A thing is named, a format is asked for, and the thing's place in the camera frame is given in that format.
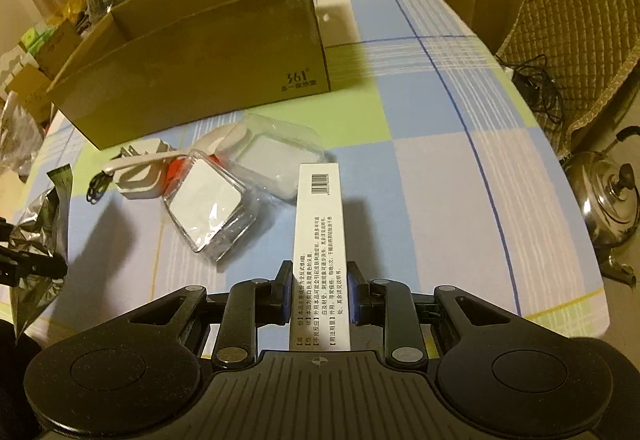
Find clear case with white pad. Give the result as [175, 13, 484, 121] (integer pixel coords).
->
[162, 150, 262, 263]

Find black charger cable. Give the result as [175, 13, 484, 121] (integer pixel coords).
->
[508, 54, 565, 125]

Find white power adapter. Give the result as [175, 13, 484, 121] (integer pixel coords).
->
[113, 138, 172, 200]

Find white plastic spoon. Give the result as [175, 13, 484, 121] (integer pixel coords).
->
[102, 123, 247, 175]

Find cardboard boxes pile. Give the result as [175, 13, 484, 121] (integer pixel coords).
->
[0, 0, 151, 126]

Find long white barcode box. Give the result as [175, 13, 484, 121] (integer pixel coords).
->
[290, 163, 350, 351]

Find brown cardboard box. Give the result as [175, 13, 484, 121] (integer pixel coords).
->
[49, 0, 330, 149]

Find steel kettle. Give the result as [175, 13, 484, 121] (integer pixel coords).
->
[563, 125, 639, 289]

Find checkered tablecloth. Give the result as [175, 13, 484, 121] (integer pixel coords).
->
[27, 0, 610, 344]

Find red snack packet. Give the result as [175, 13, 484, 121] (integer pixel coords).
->
[162, 156, 189, 197]

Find silver foil bag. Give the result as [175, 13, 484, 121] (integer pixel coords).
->
[8, 164, 73, 337]

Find clear plastic tray lid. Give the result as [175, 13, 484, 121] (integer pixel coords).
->
[215, 113, 326, 201]

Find black audio cable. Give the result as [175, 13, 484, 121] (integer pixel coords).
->
[86, 147, 132, 205]

